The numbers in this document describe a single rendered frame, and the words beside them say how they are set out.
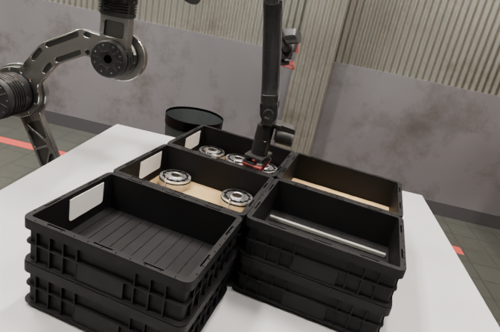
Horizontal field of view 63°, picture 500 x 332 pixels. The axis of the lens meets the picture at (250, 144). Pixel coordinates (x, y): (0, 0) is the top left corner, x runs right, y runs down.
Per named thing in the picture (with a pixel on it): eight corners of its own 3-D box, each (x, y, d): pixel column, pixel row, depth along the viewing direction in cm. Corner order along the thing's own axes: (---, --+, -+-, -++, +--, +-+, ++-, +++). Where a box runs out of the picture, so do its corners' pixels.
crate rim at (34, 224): (20, 225, 86) (20, 216, 86) (109, 178, 114) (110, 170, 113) (189, 295, 77) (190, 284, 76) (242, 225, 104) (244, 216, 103)
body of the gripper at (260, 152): (271, 157, 143) (277, 138, 141) (260, 165, 134) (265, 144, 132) (254, 151, 145) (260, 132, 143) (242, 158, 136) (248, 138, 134)
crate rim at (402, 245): (242, 225, 104) (244, 216, 103) (274, 184, 131) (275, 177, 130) (403, 281, 94) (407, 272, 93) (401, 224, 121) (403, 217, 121)
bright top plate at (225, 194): (215, 197, 126) (215, 195, 126) (231, 187, 135) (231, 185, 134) (244, 209, 122) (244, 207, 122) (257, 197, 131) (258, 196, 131)
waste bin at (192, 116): (217, 177, 344) (228, 115, 326) (203, 199, 303) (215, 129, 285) (168, 165, 349) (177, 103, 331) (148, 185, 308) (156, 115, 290)
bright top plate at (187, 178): (152, 176, 131) (153, 175, 131) (171, 167, 140) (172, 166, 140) (178, 187, 127) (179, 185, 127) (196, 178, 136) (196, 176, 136)
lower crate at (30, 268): (19, 304, 93) (19, 260, 89) (104, 241, 120) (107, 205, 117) (175, 377, 83) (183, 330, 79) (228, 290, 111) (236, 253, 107)
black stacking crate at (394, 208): (268, 210, 135) (275, 179, 131) (289, 179, 162) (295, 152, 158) (390, 251, 125) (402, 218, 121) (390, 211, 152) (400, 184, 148)
